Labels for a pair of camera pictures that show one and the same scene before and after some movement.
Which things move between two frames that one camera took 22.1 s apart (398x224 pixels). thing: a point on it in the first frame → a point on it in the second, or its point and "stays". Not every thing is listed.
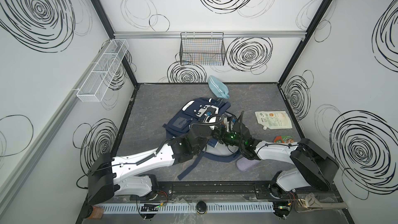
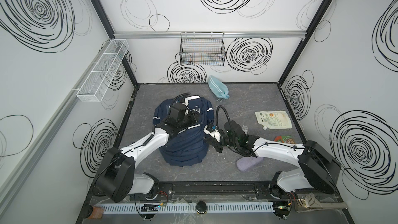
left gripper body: [210, 127] → [193, 117]
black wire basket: [202, 49] stays
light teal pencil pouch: [218, 87] stays
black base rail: [216, 191] stays
